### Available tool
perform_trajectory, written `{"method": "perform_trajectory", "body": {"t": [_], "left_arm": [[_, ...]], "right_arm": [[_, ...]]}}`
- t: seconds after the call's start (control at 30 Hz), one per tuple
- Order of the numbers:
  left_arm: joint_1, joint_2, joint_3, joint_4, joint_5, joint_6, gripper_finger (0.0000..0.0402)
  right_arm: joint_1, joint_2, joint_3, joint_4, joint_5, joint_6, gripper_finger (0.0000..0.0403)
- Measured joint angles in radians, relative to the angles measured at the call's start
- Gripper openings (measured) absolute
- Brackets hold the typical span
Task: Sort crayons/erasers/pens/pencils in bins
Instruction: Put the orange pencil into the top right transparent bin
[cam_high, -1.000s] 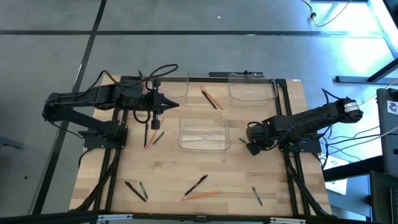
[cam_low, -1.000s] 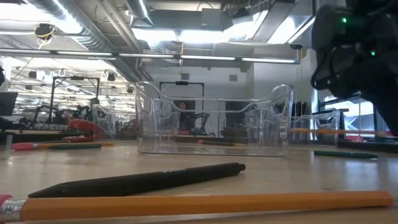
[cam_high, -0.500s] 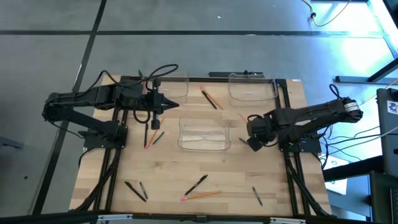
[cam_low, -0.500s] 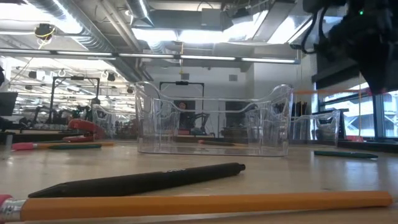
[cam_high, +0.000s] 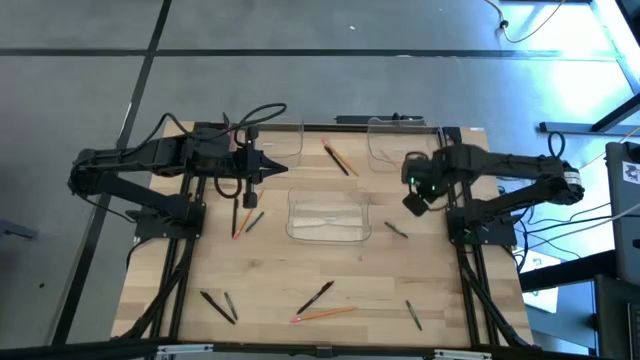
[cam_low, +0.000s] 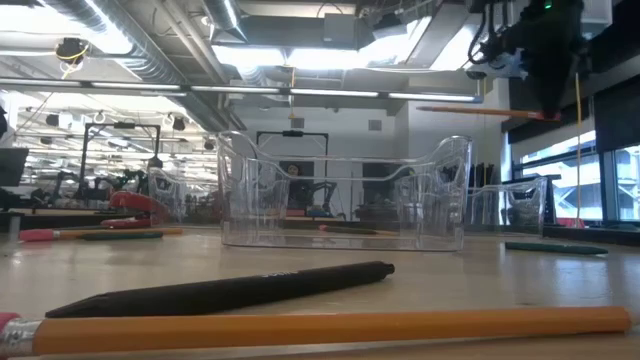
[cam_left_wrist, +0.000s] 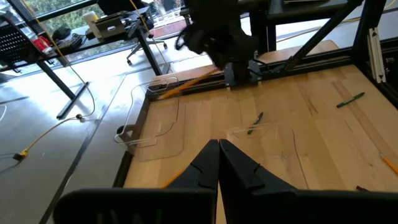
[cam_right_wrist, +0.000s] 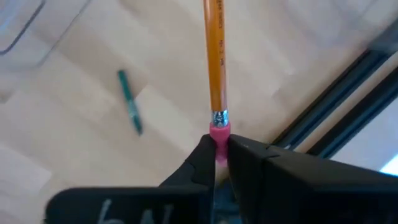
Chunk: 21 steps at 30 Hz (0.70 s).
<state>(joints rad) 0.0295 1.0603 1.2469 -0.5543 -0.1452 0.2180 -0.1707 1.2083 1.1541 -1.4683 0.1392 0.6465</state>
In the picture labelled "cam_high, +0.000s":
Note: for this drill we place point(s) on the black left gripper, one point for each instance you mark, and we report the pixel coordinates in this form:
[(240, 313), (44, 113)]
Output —
[(240, 160)]

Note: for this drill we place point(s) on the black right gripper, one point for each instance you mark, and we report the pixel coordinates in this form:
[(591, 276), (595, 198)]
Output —
[(430, 172)]

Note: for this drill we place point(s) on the orange pencil pink eraser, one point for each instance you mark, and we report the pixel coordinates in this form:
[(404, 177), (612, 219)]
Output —
[(248, 214), (350, 167), (322, 314)]

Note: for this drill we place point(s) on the wide clear plastic bin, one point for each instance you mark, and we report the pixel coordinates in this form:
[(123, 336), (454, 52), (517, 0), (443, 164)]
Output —
[(327, 220)]

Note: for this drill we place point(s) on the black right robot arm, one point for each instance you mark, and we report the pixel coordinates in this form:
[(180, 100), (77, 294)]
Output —
[(510, 162)]

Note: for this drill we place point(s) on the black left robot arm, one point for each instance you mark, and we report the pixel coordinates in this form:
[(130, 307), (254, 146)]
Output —
[(150, 155)]

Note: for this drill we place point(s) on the black bar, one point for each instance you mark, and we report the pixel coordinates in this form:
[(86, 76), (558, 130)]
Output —
[(380, 120)]

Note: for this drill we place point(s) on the grey floor bar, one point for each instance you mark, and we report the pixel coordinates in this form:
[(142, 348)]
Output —
[(575, 128)]

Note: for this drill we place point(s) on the black slanted beam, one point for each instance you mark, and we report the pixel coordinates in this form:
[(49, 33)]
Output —
[(565, 274)]

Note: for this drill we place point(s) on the white paper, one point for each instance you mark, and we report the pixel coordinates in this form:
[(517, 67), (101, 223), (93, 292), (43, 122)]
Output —
[(545, 300)]

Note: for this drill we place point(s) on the black table edge beam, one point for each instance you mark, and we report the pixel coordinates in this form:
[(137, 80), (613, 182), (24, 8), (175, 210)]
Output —
[(275, 350)]

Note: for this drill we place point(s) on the black slanted desk leg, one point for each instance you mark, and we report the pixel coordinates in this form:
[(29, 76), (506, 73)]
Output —
[(617, 114)]

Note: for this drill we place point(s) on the white sticker black print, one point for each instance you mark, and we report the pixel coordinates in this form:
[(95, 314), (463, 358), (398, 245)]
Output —
[(631, 172)]

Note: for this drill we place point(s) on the grey cabinet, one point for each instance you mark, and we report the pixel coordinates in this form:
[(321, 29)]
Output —
[(625, 225)]

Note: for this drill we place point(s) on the dark cabinet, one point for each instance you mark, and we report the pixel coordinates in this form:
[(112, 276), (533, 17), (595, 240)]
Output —
[(617, 320)]

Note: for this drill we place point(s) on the grey floor object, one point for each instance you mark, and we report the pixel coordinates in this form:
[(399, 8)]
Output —
[(15, 230)]

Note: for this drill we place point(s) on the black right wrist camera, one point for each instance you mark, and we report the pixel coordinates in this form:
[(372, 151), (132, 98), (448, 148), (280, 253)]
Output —
[(415, 204)]

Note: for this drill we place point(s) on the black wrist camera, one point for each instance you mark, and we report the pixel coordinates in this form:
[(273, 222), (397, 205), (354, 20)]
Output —
[(250, 200), (415, 204)]

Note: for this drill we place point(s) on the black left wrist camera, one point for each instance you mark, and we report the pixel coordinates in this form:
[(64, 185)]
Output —
[(250, 200)]

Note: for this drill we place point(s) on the black aluminium frame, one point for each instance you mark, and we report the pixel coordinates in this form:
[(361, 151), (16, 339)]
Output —
[(325, 128)]

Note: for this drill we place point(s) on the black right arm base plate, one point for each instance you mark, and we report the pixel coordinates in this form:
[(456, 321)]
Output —
[(500, 235)]

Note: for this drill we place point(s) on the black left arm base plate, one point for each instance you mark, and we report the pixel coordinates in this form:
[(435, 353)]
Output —
[(150, 230)]

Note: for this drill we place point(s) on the silver bracket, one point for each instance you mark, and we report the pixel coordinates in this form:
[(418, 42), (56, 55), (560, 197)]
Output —
[(462, 355), (185, 349)]

